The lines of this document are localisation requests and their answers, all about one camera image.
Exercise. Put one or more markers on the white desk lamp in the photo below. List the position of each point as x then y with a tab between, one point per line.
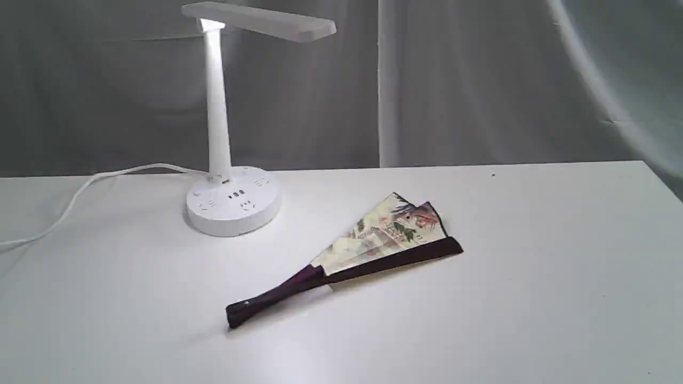
232	201

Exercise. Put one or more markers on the painted paper folding fan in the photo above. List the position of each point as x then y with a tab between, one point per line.
394	234

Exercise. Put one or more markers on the grey backdrop curtain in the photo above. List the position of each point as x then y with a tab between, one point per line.
96	86

